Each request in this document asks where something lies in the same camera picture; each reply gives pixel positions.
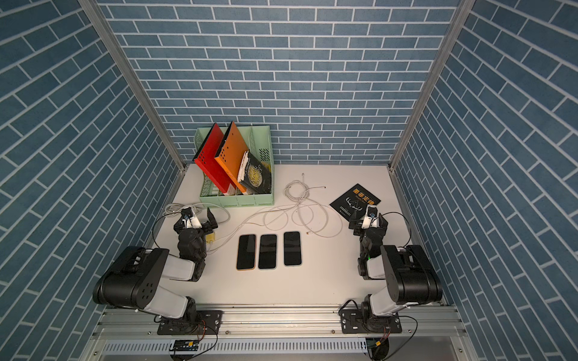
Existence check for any phone with orange case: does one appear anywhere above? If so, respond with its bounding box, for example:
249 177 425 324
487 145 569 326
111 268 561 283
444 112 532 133
236 234 257 271

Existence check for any white charging cable phone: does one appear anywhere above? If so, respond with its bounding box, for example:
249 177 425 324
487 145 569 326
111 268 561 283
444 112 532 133
288 200 345 239
207 202 312 254

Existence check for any white charging cable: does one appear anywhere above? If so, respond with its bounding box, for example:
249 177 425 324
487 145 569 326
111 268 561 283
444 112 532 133
283 172 327 227

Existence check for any phone with mint case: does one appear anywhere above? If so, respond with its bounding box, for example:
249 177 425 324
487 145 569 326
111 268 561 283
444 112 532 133
258 234 277 270

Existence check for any phone with blue case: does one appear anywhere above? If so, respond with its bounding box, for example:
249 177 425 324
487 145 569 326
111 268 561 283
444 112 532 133
283 231 302 266

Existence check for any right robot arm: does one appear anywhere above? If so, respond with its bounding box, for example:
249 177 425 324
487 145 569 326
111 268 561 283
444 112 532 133
349 205 443 319

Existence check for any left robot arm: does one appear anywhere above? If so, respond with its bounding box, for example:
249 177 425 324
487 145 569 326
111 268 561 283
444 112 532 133
93 207 218 324

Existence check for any black book on table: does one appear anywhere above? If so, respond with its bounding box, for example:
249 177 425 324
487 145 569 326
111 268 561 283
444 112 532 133
330 184 381 221

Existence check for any red folder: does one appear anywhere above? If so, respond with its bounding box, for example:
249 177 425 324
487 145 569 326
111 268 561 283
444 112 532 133
194 124 236 196

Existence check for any black book in organizer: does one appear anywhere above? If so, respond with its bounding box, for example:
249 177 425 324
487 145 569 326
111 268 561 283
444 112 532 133
237 150 272 194

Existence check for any orange folder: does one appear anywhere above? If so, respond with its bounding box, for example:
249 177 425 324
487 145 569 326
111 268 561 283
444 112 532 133
215 122 249 195

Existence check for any mint green file organizer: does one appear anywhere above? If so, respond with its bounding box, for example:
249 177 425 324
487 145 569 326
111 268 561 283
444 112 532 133
194 126 274 208

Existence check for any small black controller board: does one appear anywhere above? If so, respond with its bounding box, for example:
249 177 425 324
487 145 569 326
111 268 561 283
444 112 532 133
169 340 200 353

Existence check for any grey power strip cord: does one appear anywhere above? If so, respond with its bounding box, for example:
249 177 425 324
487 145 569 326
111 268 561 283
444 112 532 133
163 202 231 224

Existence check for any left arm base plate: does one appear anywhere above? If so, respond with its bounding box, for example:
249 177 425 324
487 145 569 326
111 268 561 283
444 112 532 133
157 310 223 336

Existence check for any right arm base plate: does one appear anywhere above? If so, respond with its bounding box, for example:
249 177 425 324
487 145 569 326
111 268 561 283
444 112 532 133
339 308 402 334

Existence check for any aluminium front rail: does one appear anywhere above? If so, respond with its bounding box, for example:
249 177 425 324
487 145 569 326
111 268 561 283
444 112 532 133
91 304 467 341

